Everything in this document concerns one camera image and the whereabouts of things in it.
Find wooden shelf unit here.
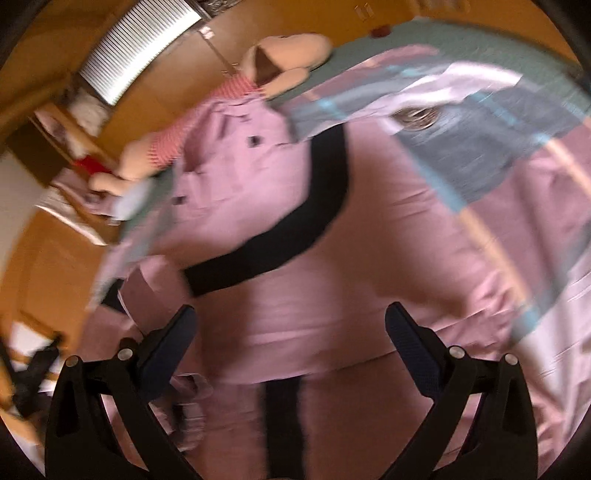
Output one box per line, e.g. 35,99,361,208
0,99,123,246

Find beige plush toy striped shirt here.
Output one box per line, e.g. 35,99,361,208
88,32,334,195

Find pink jacket with black stripe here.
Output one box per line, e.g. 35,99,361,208
81,85,522,480

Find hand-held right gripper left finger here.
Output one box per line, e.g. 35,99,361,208
44,305,200,480

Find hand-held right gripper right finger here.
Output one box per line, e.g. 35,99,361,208
385,302,539,480

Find striped bed sheet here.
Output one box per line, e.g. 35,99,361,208
92,41,591,416

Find black chair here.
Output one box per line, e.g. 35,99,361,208
0,330,65,418

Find white slatted window blind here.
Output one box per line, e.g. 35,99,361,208
78,0,205,105

